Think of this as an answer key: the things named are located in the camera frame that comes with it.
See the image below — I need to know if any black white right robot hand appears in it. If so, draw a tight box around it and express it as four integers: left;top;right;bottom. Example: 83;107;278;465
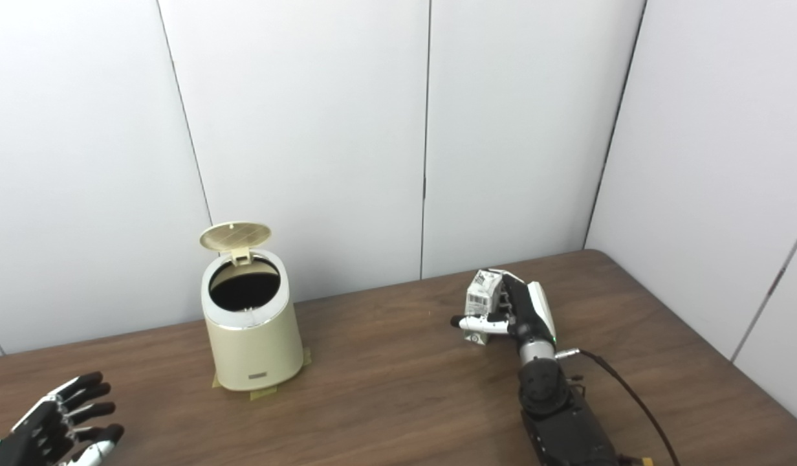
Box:
450;269;558;347

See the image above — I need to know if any cream-colored bin body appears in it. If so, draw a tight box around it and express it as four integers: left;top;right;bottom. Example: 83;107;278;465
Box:
201;249;305;392

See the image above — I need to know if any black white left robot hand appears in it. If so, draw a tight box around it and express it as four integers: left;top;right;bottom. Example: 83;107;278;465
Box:
0;372;125;466

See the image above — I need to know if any small white green milk carton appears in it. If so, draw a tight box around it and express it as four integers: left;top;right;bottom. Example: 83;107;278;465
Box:
462;269;505;346

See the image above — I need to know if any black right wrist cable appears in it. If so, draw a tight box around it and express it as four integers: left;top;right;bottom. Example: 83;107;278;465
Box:
554;348;681;466

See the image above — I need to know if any round cream bin lid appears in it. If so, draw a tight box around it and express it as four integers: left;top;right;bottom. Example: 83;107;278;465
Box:
199;222;272;266

